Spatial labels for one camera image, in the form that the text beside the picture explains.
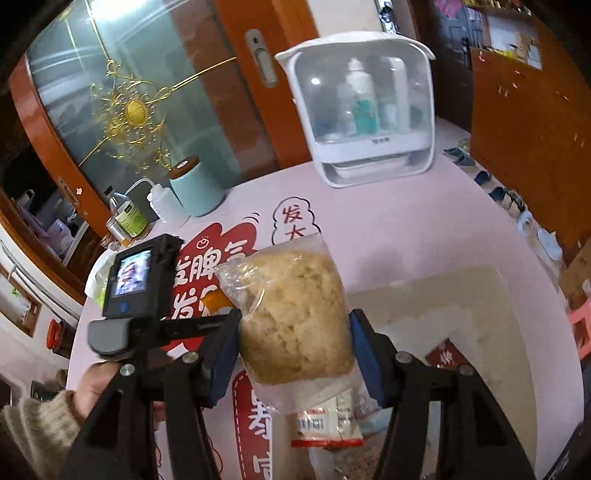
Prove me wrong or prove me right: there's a clear bag rice cracker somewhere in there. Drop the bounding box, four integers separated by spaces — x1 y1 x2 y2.
215 234 361 415

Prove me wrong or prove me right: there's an orange white snack bar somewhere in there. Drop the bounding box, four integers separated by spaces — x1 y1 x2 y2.
200 285 235 316

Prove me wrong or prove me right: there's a beige knit sleeve forearm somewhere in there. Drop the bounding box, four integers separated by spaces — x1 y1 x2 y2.
1 390 82 479

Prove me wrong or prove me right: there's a person left hand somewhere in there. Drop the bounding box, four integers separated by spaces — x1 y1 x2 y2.
71 361 167 423

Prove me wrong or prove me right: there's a dark red small packet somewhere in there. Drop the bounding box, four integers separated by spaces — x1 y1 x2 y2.
425 338 468 371

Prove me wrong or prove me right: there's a green tissue pack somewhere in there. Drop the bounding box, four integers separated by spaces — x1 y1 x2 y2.
84 256 114 307

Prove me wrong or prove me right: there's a white red striped packet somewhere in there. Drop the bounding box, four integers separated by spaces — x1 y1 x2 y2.
290 389 365 449

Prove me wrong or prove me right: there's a white plastic storage bin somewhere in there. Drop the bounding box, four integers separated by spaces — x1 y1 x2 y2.
271 264 539 480

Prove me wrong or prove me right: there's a small silver tin can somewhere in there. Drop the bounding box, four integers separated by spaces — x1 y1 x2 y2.
105 217 131 247

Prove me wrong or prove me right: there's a clear bottle green label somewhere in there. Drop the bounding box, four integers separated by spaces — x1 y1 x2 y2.
109 192 148 238

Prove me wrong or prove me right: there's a white squeeze wash bottle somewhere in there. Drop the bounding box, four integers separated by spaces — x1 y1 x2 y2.
125 178 189 228

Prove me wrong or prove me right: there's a mint green round canister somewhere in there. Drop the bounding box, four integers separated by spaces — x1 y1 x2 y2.
169 155 225 217

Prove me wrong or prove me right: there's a pink printed table mat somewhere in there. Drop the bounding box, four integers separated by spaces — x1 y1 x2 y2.
61 234 535 479

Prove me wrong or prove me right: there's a pink plastic stool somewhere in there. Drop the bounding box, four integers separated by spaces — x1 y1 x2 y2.
568 300 591 360

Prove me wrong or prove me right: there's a cardboard box on floor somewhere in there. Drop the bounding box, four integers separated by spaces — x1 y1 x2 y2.
559 244 590 310

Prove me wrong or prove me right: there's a wooden wardrobe cabinet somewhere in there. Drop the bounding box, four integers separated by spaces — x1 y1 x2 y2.
470 2 590 258

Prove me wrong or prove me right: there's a white cosmetics organizer box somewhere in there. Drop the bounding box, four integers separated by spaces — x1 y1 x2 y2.
276 31 436 188

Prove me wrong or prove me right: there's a small action camera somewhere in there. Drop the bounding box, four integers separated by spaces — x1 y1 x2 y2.
102 234 183 320

